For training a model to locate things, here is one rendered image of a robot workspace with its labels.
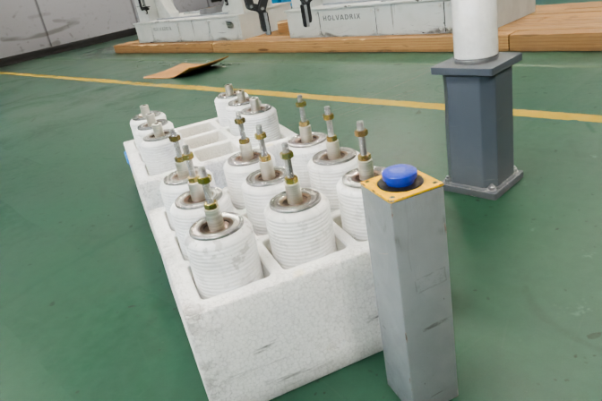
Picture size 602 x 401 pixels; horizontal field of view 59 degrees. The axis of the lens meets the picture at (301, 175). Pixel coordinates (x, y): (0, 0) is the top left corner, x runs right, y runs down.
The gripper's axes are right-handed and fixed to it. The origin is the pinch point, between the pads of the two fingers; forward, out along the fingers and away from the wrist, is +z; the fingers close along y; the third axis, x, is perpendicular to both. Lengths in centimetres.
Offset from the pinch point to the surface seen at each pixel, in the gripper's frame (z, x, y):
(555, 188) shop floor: 47, -1, -55
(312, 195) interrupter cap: 21.6, 25.4, 5.6
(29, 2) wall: -15, -614, 177
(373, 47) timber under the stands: 45, -203, -88
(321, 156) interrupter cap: 21.7, 10.4, 0.0
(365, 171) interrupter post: 20.4, 24.4, -3.2
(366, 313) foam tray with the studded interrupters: 39, 32, 2
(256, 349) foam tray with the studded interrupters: 38, 35, 19
